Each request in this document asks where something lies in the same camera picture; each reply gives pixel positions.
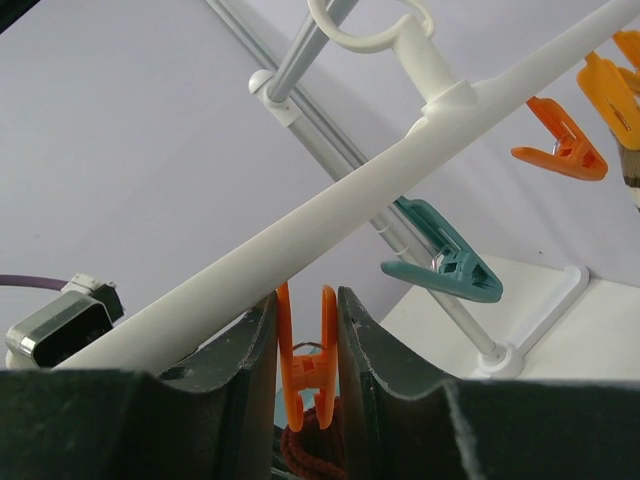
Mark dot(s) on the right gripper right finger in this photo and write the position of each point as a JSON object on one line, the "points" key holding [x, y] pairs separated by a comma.
{"points": [[405, 418]]}

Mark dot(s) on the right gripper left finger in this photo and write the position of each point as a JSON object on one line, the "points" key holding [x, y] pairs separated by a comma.
{"points": [[210, 416]]}

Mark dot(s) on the tan striped sock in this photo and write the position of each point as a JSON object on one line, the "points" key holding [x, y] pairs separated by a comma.
{"points": [[315, 453]]}

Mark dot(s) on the orange clothes peg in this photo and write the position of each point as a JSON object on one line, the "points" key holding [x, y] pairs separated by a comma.
{"points": [[573, 154], [311, 371], [614, 90]]}

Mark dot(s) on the teal clothes peg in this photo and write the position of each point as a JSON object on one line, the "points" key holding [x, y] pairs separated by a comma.
{"points": [[457, 269]]}

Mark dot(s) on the white metal drying rack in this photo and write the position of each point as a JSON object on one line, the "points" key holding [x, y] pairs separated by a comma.
{"points": [[456, 113]]}

